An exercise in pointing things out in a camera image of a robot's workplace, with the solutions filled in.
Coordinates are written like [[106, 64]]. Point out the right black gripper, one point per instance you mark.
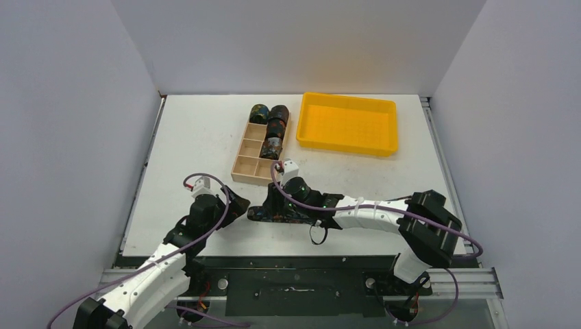
[[273, 205]]

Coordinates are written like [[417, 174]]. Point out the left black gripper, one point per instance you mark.
[[236, 208]]

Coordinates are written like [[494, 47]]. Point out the wooden compartment box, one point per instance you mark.
[[248, 167]]

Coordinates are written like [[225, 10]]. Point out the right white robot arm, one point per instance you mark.
[[428, 228]]

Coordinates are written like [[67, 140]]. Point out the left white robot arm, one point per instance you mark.
[[169, 272]]

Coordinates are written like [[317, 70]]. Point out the rolled tie blue yellow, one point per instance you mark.
[[259, 114]]

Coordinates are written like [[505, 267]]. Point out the yellow plastic tray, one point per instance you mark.
[[348, 124]]

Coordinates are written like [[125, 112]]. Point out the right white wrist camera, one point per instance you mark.
[[287, 169]]

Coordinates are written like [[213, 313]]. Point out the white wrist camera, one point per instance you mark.
[[199, 186], [287, 169]]

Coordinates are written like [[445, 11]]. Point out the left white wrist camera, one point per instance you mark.
[[199, 186]]

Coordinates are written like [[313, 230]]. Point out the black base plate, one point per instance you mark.
[[305, 286]]

